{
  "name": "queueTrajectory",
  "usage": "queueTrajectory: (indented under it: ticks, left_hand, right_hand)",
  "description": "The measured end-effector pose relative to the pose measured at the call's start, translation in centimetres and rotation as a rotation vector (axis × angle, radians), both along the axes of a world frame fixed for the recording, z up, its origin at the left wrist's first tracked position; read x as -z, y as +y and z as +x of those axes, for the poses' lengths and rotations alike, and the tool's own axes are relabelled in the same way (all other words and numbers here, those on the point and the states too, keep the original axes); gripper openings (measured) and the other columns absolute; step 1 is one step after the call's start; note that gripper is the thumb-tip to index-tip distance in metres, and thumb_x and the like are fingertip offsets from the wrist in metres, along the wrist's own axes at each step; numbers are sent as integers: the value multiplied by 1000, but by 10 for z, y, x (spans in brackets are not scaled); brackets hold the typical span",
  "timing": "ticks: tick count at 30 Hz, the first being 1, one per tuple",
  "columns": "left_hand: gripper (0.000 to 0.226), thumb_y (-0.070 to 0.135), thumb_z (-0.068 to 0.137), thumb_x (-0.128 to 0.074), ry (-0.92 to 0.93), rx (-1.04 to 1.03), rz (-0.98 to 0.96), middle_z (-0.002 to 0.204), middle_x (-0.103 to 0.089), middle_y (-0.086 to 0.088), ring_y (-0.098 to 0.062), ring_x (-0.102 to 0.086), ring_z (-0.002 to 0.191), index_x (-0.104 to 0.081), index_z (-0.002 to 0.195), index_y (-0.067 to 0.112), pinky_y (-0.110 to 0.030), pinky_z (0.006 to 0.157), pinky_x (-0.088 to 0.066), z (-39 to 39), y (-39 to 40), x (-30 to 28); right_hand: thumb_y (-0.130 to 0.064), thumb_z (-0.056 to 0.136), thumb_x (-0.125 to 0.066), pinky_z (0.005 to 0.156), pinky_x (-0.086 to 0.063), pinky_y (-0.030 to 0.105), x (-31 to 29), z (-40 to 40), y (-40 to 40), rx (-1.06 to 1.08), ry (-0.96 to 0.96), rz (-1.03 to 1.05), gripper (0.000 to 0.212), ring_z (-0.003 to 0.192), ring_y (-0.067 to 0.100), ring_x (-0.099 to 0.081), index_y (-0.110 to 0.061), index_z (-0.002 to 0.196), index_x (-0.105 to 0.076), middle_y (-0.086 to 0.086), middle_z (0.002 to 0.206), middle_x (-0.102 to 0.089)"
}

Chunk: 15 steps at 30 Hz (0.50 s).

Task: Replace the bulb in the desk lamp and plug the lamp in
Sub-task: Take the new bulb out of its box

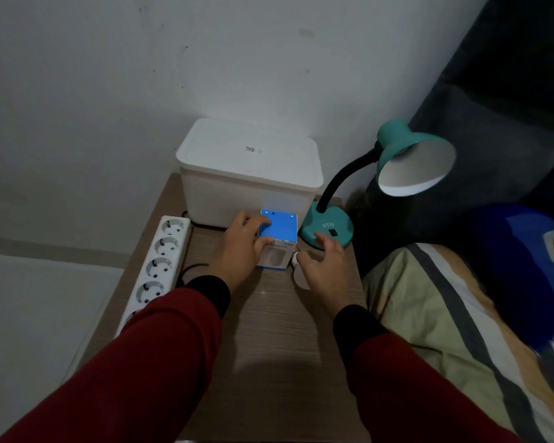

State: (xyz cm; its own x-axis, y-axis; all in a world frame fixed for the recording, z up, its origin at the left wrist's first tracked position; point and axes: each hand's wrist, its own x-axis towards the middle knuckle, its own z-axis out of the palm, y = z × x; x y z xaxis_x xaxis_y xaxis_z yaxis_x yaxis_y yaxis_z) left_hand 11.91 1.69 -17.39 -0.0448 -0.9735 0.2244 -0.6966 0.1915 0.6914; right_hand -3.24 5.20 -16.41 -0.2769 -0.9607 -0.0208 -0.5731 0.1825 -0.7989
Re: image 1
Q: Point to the person's left hand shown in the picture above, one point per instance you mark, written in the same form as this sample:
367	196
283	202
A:
236	253

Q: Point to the person's right hand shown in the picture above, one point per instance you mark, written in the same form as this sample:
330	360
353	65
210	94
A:
328	276

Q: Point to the person's right thumb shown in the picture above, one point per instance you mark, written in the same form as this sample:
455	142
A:
304	272

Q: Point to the person's left thumb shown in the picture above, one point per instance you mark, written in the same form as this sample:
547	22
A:
265	244

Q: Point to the person's left middle finger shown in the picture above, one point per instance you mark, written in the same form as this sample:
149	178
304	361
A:
242	217

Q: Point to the white light bulb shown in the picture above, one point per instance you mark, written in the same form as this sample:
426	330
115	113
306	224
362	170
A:
300	283

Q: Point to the blue and white bulb box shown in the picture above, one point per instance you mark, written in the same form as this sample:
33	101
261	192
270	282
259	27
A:
281	228

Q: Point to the person's right forearm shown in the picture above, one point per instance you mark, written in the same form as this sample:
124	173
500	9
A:
397	387

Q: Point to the person's left forearm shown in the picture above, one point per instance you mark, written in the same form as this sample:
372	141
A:
143	364

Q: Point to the white plastic storage box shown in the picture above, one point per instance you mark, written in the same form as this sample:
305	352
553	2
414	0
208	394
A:
249	170

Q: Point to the white power strip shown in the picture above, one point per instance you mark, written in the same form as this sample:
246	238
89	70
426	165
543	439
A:
161	262

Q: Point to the striped beige bed sheet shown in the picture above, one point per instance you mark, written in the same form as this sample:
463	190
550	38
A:
443	327

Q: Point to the teal gooseneck desk lamp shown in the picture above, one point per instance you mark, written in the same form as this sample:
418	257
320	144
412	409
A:
411	156

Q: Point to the blue printed pillow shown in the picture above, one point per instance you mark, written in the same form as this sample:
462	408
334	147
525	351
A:
521	262

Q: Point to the dark grey cushion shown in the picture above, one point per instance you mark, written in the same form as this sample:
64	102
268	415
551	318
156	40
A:
498	110

